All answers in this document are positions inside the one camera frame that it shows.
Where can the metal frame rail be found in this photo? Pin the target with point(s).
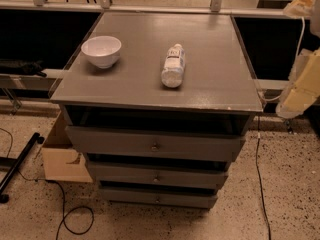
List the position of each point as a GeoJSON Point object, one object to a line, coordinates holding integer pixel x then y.
{"type": "Point", "coordinates": [150, 7]}

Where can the grey bottom drawer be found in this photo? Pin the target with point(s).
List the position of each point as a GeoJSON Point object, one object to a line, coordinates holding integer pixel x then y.
{"type": "Point", "coordinates": [136, 196]}

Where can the clear plastic bottle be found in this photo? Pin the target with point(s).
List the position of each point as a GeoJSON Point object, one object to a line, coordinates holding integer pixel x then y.
{"type": "Point", "coordinates": [174, 67]}

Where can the grey drawer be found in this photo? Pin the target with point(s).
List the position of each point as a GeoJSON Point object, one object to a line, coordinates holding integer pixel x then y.
{"type": "Point", "coordinates": [126, 173]}
{"type": "Point", "coordinates": [136, 196]}
{"type": "Point", "coordinates": [154, 144]}

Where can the cardboard box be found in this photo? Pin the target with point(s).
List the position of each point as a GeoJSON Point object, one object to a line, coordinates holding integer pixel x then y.
{"type": "Point", "coordinates": [61, 161]}

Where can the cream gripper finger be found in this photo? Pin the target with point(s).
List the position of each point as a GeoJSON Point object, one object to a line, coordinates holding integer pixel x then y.
{"type": "Point", "coordinates": [303, 88]}
{"type": "Point", "coordinates": [301, 8]}

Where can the grey drawer cabinet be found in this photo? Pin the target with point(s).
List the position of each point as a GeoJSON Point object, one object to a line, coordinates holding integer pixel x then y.
{"type": "Point", "coordinates": [217, 96]}

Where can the black metal stand leg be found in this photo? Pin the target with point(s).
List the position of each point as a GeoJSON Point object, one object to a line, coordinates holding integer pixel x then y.
{"type": "Point", "coordinates": [11, 165]}

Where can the grey top drawer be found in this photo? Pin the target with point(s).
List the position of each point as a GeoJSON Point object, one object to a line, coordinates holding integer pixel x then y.
{"type": "Point", "coordinates": [154, 144]}

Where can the black cloth bag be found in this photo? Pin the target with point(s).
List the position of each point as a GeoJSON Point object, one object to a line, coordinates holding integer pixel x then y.
{"type": "Point", "coordinates": [21, 67]}

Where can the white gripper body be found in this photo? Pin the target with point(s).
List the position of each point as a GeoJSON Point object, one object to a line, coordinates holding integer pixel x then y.
{"type": "Point", "coordinates": [315, 25]}

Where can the white ceramic bowl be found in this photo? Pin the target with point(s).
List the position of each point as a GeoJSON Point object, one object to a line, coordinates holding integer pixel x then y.
{"type": "Point", "coordinates": [102, 51]}

